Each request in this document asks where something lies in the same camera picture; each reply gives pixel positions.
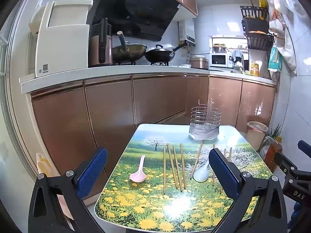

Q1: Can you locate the pink ceramic spoon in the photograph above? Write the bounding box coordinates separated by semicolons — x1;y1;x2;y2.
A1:
130;155;147;183

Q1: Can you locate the blue gloved right hand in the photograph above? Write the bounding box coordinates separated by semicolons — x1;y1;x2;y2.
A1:
287;203;308;231

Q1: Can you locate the cooking oil bottle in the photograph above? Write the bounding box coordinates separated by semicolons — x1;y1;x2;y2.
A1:
264;137;283;173

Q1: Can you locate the beige trash bin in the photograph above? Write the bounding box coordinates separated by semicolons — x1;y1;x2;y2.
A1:
246;121;268;150

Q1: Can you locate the teal hanging bag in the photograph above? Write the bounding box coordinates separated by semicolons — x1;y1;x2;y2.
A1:
268;46;283;72

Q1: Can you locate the yellow bottle on counter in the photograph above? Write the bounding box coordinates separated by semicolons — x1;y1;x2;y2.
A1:
249;63;259;77

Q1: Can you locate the grey cloth under basket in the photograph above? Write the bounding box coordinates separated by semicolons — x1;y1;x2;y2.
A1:
189;123;219;140

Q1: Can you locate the white microwave oven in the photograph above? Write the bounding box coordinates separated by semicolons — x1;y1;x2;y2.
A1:
209;53;229;68

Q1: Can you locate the white hanging bag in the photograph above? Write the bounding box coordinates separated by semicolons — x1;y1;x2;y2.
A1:
268;9;297;75

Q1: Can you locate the copper rice cooker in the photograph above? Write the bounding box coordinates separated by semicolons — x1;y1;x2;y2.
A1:
189;55;208;70

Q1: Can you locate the yellow roll on rack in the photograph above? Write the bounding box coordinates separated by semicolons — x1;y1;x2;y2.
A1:
258;0;268;8

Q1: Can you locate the copper electric kettle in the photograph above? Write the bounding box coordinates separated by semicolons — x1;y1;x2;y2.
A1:
89;18;113;67

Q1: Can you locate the white water heater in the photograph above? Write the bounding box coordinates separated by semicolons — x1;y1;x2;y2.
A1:
178;18;196;47

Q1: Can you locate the gas stove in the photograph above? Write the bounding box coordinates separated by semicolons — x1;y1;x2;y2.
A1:
113;61;169;66

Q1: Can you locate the black wok with lid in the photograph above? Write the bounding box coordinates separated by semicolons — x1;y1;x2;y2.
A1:
144;42;189;66

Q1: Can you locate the white rice dispenser box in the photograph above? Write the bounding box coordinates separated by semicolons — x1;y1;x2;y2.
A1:
29;0;93;78

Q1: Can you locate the black range hood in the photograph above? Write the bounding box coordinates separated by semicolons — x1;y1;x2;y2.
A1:
86;0;180;42

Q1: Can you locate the wire utensil holder basket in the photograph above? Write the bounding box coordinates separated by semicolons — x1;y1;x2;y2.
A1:
190;100;222;128

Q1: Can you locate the black wall storage rack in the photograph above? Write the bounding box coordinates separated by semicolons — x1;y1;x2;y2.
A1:
240;6;273;52

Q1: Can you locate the bronze wok with handle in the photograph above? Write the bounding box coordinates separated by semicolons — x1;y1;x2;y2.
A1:
112;31;147;64

